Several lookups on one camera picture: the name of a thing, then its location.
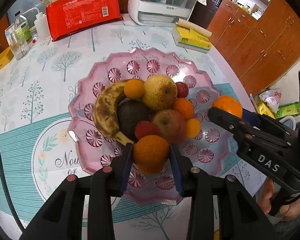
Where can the small white carton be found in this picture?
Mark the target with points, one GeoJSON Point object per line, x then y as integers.
{"type": "Point", "coordinates": [8, 33]}

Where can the yellow tissue pack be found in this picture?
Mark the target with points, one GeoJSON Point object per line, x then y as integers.
{"type": "Point", "coordinates": [191, 36]}

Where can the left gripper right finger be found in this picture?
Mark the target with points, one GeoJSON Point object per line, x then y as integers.
{"type": "Point", "coordinates": [238, 214]}

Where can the white squeeze bottle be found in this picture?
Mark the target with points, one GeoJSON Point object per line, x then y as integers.
{"type": "Point", "coordinates": [38, 20]}

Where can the mandarin orange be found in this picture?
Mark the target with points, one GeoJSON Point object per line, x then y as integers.
{"type": "Point", "coordinates": [149, 169]}

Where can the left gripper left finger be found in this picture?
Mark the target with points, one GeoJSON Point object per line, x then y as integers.
{"type": "Point", "coordinates": [61, 216]}

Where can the large orange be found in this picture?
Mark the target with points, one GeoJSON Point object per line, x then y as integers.
{"type": "Point", "coordinates": [151, 150]}

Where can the red paper cup package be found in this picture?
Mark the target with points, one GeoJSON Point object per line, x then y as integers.
{"type": "Point", "coordinates": [66, 17]}

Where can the person right hand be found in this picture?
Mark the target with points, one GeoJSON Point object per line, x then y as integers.
{"type": "Point", "coordinates": [289, 212]}

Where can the small yellow-orange mandarin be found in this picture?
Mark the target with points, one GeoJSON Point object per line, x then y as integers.
{"type": "Point", "coordinates": [192, 128]}

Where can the pink glass fruit bowl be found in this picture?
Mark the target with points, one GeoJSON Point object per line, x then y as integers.
{"type": "Point", "coordinates": [207, 150]}

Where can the spotted ripe banana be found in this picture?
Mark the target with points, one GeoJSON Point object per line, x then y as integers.
{"type": "Point", "coordinates": [105, 112]}

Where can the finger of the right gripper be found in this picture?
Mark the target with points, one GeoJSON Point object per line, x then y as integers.
{"type": "Point", "coordinates": [245, 134]}
{"type": "Point", "coordinates": [269, 125]}

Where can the teal striped placemat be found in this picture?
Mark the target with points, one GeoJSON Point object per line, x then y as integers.
{"type": "Point", "coordinates": [16, 153]}

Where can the yellow flat box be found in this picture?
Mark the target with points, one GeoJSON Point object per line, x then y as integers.
{"type": "Point", "coordinates": [5, 57]}

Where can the yellow speckled pear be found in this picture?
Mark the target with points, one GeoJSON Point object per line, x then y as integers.
{"type": "Point", "coordinates": [160, 92]}

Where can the small red fruit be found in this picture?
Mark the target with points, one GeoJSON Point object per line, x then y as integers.
{"type": "Point", "coordinates": [182, 90]}
{"type": "Point", "coordinates": [145, 128]}

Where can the red yellow apple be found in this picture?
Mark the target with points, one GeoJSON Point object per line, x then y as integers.
{"type": "Point", "coordinates": [171, 124]}

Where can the white countertop appliance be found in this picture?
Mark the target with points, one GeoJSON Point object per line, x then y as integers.
{"type": "Point", "coordinates": [163, 13]}

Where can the clear glass tumbler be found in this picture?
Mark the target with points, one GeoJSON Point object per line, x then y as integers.
{"type": "Point", "coordinates": [19, 46]}

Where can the tree pattern tablecloth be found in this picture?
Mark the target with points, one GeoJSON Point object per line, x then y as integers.
{"type": "Point", "coordinates": [44, 82]}

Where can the round printed white placemat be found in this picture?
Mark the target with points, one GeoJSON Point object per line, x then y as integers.
{"type": "Point", "coordinates": [54, 157]}

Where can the green snack bag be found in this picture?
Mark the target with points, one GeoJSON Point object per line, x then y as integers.
{"type": "Point", "coordinates": [292, 109]}

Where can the dark green avocado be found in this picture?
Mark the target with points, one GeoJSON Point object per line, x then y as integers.
{"type": "Point", "coordinates": [129, 114]}

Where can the small red fruit front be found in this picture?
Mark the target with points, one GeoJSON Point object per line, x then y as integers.
{"type": "Point", "coordinates": [145, 128]}

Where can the clear bottle green label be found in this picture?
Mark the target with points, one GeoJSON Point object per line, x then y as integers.
{"type": "Point", "coordinates": [22, 28]}

